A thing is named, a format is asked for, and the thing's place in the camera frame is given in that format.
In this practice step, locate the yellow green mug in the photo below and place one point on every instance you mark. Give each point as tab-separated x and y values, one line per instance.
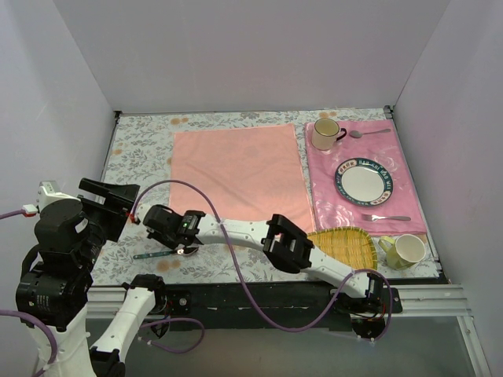
402	252

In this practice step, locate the silver fork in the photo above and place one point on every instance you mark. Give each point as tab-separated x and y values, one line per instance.
374	217

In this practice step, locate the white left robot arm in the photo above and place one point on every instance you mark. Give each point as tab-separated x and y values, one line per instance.
52	294

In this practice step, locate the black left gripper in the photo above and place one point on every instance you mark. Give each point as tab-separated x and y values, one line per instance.
108	203

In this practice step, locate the peach satin napkin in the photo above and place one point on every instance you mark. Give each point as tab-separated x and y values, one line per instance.
247	173

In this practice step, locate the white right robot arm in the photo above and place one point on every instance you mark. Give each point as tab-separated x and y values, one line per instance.
286	246

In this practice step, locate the pink floral placemat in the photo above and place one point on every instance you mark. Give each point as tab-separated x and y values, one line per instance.
331	210

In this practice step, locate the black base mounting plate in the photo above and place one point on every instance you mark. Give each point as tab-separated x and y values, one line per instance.
291	304

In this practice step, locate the yellow bamboo tray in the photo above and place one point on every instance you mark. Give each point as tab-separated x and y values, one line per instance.
350	245

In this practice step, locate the green handled metal spoon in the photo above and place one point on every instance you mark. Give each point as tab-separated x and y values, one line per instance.
160	254

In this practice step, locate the white plate green rim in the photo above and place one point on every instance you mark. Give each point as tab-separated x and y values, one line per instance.
363	182

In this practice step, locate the small silver spoon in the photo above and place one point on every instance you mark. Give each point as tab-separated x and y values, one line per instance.
357	134

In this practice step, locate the aluminium frame rail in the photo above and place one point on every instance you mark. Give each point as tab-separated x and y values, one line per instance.
424	300

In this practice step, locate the white mug black rim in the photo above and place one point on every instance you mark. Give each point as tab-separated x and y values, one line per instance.
326	133

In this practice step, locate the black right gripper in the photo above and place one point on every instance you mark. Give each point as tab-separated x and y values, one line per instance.
158	226

